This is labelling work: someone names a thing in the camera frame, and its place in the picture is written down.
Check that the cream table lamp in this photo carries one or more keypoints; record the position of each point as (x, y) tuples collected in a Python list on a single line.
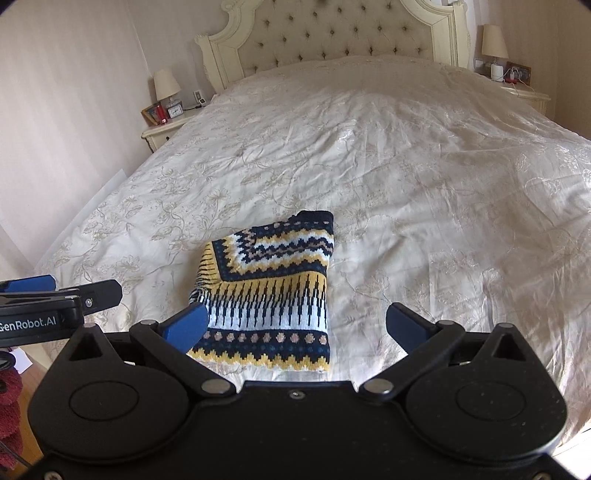
[(494, 41), (166, 85)]

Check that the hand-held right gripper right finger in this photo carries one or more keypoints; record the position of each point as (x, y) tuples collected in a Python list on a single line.
[(406, 323)]

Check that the cream tufted headboard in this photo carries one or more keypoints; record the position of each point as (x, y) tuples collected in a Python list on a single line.
[(341, 32)]

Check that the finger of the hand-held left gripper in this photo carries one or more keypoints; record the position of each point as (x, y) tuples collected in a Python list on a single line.
[(32, 282), (101, 293)]

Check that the person's left forearm maroon sleeve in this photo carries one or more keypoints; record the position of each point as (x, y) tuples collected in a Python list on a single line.
[(9, 406)]

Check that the bed with cream floral bedspread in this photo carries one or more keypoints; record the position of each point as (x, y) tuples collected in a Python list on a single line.
[(369, 161)]

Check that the white wall socket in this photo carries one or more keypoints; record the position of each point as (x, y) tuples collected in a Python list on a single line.
[(199, 97)]

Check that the cream carved nightstand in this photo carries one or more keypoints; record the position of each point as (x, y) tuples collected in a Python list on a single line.
[(531, 99), (166, 131)]

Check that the wooden picture frame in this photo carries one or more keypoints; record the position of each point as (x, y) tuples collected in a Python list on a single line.
[(521, 73), (149, 114)]

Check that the white cylindrical device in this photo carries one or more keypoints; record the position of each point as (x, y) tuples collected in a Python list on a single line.
[(497, 72)]

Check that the navy yellow white patterned sweater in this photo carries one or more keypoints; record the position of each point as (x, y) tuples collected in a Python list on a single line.
[(272, 295)]

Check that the white paper sheet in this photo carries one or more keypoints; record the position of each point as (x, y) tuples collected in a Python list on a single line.
[(21, 361)]

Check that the small alarm clock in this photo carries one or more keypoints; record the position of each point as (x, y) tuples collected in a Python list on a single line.
[(175, 111)]

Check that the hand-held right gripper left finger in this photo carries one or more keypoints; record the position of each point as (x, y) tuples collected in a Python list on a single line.
[(189, 323)]

